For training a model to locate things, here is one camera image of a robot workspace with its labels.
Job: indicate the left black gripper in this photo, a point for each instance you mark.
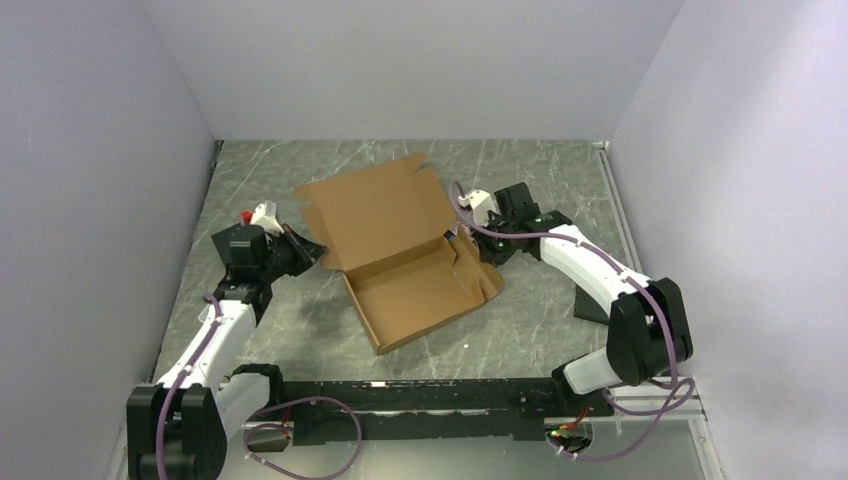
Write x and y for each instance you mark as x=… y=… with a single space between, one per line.
x=306 y=251

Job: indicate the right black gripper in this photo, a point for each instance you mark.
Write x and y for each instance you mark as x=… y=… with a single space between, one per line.
x=487 y=253

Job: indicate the brown cardboard box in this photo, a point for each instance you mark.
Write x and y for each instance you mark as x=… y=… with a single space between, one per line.
x=384 y=230

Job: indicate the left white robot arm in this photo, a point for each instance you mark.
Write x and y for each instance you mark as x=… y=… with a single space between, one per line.
x=179 y=427

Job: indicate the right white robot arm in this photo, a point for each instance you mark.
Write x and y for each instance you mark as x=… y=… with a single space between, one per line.
x=647 y=327

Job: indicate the right black rectangular pad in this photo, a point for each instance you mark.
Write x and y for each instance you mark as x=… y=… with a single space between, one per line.
x=586 y=308

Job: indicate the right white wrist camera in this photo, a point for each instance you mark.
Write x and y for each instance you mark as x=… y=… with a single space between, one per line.
x=479 y=205

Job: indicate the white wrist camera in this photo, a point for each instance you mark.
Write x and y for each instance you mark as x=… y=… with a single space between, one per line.
x=264 y=215
x=479 y=205

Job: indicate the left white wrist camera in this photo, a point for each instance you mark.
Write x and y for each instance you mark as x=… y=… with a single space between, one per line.
x=264 y=215

